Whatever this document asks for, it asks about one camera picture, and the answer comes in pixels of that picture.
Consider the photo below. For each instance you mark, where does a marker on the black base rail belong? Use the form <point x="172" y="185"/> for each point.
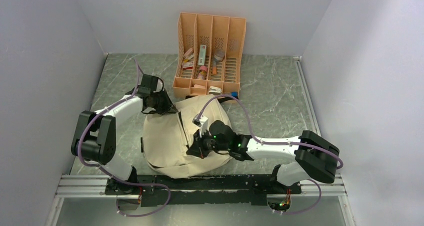
<point x="213" y="189"/>

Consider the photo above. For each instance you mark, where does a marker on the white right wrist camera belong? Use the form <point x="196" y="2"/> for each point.
<point x="200" y="121"/>

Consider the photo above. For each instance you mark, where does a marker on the beige canvas backpack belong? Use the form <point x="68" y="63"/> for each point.
<point x="166" y="138"/>

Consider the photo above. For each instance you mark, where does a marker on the grey glue stick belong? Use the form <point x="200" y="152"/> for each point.
<point x="217" y="57"/>

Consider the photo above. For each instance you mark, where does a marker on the orange plastic desk organizer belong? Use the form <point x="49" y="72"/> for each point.
<point x="216" y="32"/>

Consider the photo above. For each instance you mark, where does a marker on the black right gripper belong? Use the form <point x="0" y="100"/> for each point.
<point x="197" y="149"/>

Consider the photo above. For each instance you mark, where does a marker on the teal white box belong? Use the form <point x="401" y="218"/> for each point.
<point x="202" y="55"/>

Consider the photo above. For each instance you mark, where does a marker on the red white small box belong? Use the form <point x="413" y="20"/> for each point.
<point x="187" y="59"/>

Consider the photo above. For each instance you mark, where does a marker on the pink tape roll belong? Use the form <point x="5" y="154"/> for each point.
<point x="202" y="73"/>

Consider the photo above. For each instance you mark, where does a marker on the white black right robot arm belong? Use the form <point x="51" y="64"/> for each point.
<point x="310" y="155"/>

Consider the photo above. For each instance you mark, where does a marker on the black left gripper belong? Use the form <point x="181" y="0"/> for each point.
<point x="167" y="106"/>

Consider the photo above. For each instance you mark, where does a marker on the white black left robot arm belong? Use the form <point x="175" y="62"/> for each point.
<point x="94" y="141"/>

